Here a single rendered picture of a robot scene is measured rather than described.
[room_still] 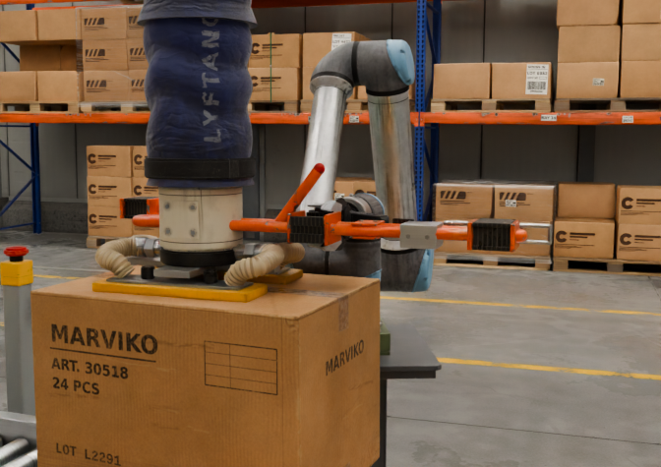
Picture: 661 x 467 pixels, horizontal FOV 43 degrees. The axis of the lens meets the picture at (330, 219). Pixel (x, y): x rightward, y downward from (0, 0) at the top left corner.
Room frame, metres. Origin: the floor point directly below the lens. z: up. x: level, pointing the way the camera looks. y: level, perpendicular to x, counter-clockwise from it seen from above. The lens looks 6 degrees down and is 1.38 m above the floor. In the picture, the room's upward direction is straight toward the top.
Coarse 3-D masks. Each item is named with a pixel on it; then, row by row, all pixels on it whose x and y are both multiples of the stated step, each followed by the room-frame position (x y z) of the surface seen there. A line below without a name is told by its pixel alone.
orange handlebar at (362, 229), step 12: (156, 204) 2.02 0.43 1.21; (144, 216) 1.72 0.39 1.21; (156, 216) 1.75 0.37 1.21; (240, 228) 1.64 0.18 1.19; (252, 228) 1.63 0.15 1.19; (264, 228) 1.62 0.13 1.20; (276, 228) 1.61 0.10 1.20; (336, 228) 1.57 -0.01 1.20; (348, 228) 1.56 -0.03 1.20; (360, 228) 1.56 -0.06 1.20; (372, 228) 1.55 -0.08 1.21; (384, 228) 1.54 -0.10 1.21; (396, 228) 1.53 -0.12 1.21; (444, 228) 1.51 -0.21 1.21; (456, 228) 1.51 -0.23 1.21; (456, 240) 1.50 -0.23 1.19; (516, 240) 1.46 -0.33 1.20
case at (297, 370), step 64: (64, 320) 1.60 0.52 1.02; (128, 320) 1.54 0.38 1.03; (192, 320) 1.48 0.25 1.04; (256, 320) 1.43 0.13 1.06; (320, 320) 1.47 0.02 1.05; (64, 384) 1.60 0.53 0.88; (128, 384) 1.54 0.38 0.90; (192, 384) 1.48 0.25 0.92; (256, 384) 1.43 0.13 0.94; (320, 384) 1.47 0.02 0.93; (64, 448) 1.61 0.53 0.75; (128, 448) 1.54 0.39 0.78; (192, 448) 1.48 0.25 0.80; (256, 448) 1.43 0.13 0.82; (320, 448) 1.47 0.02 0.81
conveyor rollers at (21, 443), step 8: (0, 440) 2.21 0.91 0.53; (16, 440) 2.17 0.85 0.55; (24, 440) 2.18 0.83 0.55; (0, 448) 2.11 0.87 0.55; (8, 448) 2.12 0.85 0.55; (16, 448) 2.14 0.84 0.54; (24, 448) 2.16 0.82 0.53; (0, 456) 2.08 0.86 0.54; (8, 456) 2.11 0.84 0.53; (16, 456) 2.13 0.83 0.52; (24, 456) 2.06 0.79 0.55; (32, 456) 2.07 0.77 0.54; (0, 464) 2.08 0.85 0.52; (8, 464) 2.01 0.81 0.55; (16, 464) 2.02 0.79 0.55; (24, 464) 2.04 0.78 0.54; (32, 464) 2.06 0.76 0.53
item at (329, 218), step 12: (288, 216) 1.59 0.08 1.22; (300, 216) 1.58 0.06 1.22; (312, 216) 1.57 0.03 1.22; (324, 216) 1.65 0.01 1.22; (336, 216) 1.62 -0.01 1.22; (288, 228) 1.59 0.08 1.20; (300, 228) 1.59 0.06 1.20; (312, 228) 1.58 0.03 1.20; (324, 228) 1.57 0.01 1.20; (288, 240) 1.59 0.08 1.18; (300, 240) 1.58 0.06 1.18; (312, 240) 1.57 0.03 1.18; (336, 240) 1.62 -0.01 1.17
